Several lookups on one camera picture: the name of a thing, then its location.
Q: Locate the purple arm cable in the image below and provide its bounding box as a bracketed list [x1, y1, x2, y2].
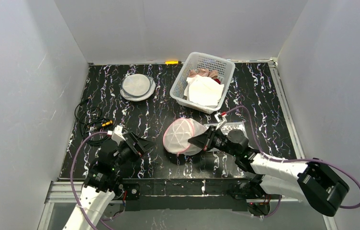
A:
[69, 130, 117, 230]
[221, 105, 360, 209]

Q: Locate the white mesh bag pink trim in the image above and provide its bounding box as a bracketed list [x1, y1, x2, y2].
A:
[163, 118, 207, 156]

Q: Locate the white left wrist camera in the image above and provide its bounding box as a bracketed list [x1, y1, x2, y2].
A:
[107, 125, 125, 144]

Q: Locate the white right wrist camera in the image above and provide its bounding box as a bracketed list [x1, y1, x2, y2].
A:
[214, 112, 227, 130]

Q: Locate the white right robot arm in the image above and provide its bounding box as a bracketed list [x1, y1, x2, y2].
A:
[188, 126, 349, 217]

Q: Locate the black coiled cable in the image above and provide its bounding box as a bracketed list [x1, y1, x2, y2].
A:
[73, 98, 114, 147]

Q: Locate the white plastic basket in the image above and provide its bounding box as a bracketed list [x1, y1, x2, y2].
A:
[170, 52, 236, 114]

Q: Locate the beige pink bra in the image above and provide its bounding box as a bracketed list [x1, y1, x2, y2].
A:
[188, 68, 219, 80]

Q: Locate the black base frame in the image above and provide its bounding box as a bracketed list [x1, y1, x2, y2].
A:
[102, 177, 282, 218]

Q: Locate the yellow orange marker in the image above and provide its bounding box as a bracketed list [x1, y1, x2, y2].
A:
[165, 60, 182, 65]

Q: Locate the aluminium rail frame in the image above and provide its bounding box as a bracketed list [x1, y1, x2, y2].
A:
[268, 57, 305, 159]

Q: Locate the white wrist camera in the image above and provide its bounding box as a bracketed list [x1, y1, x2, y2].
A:
[214, 112, 227, 130]
[107, 125, 125, 144]

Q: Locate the white bra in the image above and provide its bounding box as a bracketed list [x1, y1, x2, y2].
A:
[184, 75, 224, 106]

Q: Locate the clear plastic compartment box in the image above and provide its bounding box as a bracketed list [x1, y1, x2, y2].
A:
[203, 122, 248, 152]

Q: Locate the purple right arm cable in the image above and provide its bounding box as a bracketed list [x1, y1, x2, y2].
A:
[221, 105, 360, 209]

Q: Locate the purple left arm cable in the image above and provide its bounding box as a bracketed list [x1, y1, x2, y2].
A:
[69, 130, 117, 230]

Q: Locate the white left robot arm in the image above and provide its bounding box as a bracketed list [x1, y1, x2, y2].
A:
[63, 131, 155, 230]

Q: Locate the white mesh bag blue trim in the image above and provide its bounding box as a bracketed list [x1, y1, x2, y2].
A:
[120, 74, 156, 102]

